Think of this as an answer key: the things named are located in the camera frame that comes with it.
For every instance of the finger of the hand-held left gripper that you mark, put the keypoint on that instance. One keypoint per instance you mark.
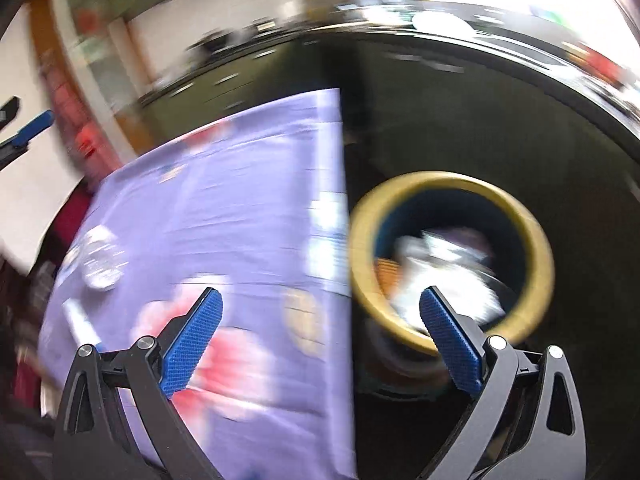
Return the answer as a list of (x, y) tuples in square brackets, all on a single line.
[(32, 127), (9, 110)]

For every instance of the black counter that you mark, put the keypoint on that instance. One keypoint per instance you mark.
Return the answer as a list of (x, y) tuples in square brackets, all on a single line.
[(500, 60)]

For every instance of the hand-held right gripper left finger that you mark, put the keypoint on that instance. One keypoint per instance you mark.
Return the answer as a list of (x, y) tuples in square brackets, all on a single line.
[(195, 340)]

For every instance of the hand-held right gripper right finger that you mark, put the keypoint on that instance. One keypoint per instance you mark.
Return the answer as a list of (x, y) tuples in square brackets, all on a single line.
[(452, 345)]

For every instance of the purple floral tablecloth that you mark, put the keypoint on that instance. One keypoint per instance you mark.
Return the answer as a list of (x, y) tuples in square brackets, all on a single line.
[(225, 200)]

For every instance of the white crumpled paper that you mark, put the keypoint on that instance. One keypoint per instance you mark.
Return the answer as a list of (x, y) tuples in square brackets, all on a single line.
[(445, 270)]

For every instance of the yellow-rimmed dark bin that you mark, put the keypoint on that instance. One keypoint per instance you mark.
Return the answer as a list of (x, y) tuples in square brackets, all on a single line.
[(450, 180)]

